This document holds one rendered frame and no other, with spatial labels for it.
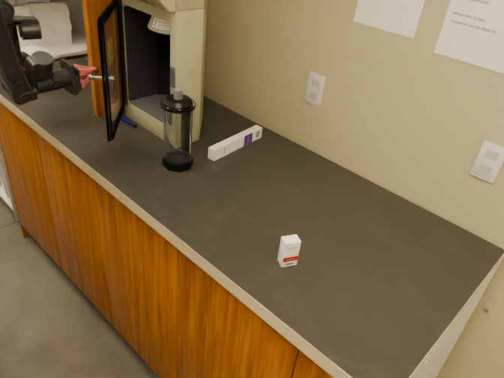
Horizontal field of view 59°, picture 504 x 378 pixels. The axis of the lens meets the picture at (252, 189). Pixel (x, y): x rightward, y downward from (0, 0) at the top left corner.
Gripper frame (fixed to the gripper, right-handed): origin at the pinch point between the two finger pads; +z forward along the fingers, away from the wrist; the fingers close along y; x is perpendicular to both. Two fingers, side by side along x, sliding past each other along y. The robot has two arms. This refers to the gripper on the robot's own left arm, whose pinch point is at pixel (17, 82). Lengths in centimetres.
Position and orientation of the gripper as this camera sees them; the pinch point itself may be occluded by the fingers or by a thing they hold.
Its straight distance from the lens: 179.9
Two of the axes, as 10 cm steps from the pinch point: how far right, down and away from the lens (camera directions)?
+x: -7.2, -4.5, 5.3
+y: 6.9, -3.5, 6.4
